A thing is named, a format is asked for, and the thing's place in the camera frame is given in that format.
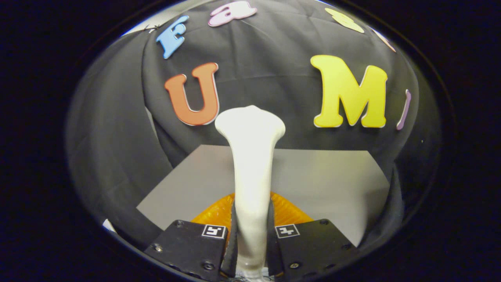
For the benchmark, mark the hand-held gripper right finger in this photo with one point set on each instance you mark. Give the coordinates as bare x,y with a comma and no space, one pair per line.
313,246

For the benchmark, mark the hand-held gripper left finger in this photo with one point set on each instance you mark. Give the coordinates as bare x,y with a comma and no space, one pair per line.
188,246

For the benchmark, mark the white garment steamer head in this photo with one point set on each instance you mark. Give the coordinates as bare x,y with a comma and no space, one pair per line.
250,164

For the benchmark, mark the grey drawer cabinet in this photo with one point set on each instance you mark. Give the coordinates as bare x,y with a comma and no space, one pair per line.
321,180

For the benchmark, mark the black backdrop cloth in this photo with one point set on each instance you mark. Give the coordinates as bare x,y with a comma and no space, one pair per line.
266,70

